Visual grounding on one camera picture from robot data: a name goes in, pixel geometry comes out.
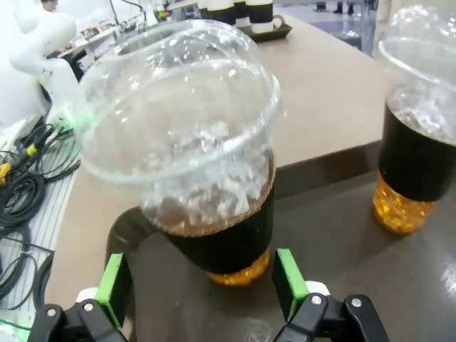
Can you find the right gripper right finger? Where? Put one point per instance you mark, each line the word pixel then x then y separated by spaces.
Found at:
pixel 288 281

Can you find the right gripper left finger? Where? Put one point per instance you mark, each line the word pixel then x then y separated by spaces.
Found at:
pixel 114 285

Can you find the iced coffee cup high sleeve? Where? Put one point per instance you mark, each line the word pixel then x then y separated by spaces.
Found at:
pixel 413 160

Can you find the iced coffee cup low sleeve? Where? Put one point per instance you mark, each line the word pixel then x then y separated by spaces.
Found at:
pixel 185 117

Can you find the white hot coffee cup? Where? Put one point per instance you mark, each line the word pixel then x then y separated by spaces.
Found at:
pixel 221 9
pixel 260 16
pixel 240 14

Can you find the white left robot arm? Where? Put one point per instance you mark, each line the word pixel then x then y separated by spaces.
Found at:
pixel 32 42

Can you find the brown tray with iced cups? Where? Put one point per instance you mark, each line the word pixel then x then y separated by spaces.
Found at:
pixel 338 267

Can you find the brown tray with hot cups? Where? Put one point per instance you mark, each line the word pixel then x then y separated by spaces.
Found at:
pixel 278 30

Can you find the cluttered white workbench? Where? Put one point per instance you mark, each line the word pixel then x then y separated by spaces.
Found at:
pixel 92 39

